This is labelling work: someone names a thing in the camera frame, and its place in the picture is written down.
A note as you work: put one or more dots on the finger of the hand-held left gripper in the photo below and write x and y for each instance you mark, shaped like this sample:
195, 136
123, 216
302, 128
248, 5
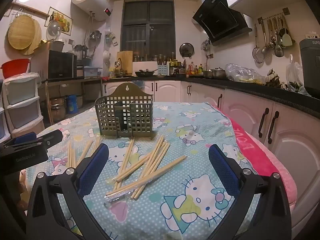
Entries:
25, 138
52, 136

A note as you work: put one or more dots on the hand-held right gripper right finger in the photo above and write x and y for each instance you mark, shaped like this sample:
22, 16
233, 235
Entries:
222, 170

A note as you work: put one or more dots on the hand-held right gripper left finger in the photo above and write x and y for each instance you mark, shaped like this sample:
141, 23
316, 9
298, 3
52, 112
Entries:
93, 170

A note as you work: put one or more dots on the group of wooden chopsticks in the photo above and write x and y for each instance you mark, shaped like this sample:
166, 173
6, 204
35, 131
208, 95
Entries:
147, 170

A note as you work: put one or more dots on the green plastic utensil holder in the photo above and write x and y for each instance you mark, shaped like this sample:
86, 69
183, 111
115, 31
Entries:
130, 120

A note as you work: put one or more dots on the row of hanging steel utensils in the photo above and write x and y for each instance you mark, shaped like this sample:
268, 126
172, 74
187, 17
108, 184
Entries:
278, 51

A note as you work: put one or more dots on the white plastic drawer tower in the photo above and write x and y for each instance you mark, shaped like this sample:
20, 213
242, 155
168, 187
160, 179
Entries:
2, 122
22, 97

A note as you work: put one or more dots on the large steel stockpot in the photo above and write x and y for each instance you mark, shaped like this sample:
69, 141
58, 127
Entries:
58, 107

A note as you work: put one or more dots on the pink fleece blanket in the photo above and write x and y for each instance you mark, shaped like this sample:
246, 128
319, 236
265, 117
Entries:
252, 150

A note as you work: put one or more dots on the blue canister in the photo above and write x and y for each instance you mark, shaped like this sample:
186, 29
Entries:
72, 105

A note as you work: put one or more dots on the blue cartoon cat printed blanket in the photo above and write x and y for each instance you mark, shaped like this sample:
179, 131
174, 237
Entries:
175, 155

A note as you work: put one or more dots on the wooden storage shelf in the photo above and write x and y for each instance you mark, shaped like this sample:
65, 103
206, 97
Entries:
70, 80

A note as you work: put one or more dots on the small black silver appliance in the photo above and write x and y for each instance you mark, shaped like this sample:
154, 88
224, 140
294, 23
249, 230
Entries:
78, 72

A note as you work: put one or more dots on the red plastic basin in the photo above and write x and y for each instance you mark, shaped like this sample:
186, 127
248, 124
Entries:
15, 68

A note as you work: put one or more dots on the black microwave oven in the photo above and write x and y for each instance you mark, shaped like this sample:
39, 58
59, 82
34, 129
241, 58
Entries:
61, 63

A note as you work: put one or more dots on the light blue lidded container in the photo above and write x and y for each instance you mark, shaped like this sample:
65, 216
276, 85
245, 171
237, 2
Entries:
92, 72

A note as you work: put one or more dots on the black kitchen countertop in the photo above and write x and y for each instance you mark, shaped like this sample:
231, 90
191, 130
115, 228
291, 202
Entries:
250, 86

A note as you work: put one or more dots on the dark blender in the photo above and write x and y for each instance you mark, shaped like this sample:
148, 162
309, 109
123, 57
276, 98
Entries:
80, 51

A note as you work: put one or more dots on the small steel pot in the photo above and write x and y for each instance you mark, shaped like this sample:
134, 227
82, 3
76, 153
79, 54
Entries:
207, 74

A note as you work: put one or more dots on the white plastic scoop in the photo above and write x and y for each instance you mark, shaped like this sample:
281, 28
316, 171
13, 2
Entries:
107, 56

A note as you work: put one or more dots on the lidded steel pot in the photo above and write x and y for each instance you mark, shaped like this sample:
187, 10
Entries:
218, 73

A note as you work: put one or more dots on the blue hanging towel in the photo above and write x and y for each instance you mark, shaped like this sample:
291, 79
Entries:
137, 83

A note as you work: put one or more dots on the round wooden board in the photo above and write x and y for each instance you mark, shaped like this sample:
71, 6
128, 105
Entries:
37, 40

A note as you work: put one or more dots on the clear plastic bag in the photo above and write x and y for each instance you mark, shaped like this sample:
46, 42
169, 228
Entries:
240, 72

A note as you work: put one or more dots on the metal faucet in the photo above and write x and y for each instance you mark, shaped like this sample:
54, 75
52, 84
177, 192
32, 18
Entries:
119, 61

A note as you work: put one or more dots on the wooden cutting board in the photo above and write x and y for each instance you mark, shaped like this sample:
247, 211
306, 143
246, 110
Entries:
125, 62

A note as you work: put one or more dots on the brown mushroom pile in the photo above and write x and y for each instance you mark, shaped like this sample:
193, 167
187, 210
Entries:
273, 78

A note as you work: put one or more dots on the round bamboo tray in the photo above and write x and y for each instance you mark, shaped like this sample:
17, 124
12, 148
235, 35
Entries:
21, 32

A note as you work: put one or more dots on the clear glass pot lid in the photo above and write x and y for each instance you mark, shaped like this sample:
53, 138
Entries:
53, 30

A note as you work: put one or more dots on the row of condiment bottles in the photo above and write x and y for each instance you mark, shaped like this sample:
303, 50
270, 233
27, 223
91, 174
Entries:
192, 68

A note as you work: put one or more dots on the black wok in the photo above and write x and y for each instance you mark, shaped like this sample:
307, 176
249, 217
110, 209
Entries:
145, 73

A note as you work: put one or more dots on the hanging steel bowls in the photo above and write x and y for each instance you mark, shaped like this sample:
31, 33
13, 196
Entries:
95, 35

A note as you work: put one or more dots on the green leafy vegetables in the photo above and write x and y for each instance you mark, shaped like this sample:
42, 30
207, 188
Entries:
297, 87

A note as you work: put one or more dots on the hanging green brush pack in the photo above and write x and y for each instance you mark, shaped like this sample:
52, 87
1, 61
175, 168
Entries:
110, 38

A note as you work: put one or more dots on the light blue knife holder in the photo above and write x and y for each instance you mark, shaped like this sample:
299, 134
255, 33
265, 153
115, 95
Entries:
162, 70

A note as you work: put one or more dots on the hanging mesh strainer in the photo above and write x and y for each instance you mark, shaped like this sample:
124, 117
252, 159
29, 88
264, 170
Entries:
258, 55

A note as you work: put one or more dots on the white plastic bag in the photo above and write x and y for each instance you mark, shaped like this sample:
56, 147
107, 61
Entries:
293, 72

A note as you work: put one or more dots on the row of spice jars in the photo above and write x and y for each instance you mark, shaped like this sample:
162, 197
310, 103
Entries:
150, 58

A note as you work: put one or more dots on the hanging round pot lid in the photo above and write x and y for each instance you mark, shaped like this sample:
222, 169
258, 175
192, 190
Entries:
186, 49

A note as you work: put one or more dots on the small hanging kitchen tools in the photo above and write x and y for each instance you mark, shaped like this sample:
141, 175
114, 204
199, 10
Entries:
206, 44

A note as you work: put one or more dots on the wooden rolling pin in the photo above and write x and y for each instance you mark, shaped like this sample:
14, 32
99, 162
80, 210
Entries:
32, 10

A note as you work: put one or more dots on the dark framed window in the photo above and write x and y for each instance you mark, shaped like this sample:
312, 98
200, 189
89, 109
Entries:
135, 37

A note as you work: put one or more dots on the grey kitchen appliance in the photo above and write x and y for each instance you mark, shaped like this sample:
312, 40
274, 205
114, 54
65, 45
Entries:
310, 62

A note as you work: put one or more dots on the white water heater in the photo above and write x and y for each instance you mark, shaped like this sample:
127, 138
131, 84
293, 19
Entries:
92, 1

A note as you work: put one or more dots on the pale green spatula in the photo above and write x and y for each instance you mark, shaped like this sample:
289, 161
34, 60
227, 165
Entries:
287, 38

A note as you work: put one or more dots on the black range hood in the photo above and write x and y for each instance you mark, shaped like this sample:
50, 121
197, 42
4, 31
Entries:
220, 22

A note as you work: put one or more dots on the white wall socket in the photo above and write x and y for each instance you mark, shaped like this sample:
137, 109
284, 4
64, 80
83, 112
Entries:
311, 34
71, 41

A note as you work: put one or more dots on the wall socket with plug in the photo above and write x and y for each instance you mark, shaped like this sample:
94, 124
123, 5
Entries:
210, 55

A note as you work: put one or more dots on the fruit wall poster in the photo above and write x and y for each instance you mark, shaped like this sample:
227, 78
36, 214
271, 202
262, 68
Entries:
61, 20

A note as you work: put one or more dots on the wall utensil rail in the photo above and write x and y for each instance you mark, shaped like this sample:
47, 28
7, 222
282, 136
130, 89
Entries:
286, 11

